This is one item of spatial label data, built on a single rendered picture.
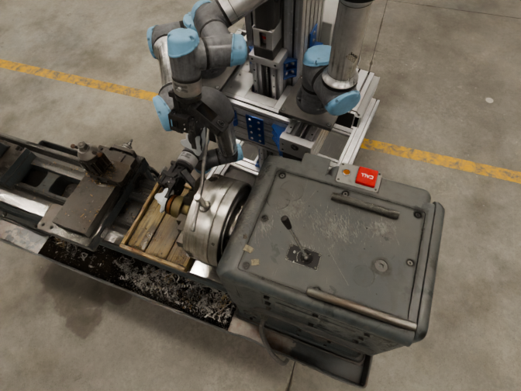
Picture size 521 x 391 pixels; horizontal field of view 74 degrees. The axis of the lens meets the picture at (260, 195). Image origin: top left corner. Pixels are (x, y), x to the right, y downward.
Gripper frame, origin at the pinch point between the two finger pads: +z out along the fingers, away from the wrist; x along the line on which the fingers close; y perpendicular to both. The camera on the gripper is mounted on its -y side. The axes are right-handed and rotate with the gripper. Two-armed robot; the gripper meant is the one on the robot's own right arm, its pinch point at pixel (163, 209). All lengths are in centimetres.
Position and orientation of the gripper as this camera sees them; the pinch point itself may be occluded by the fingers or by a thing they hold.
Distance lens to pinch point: 131.3
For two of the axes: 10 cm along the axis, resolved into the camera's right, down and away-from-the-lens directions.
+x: -0.5, -4.8, -8.7
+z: -3.7, 8.2, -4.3
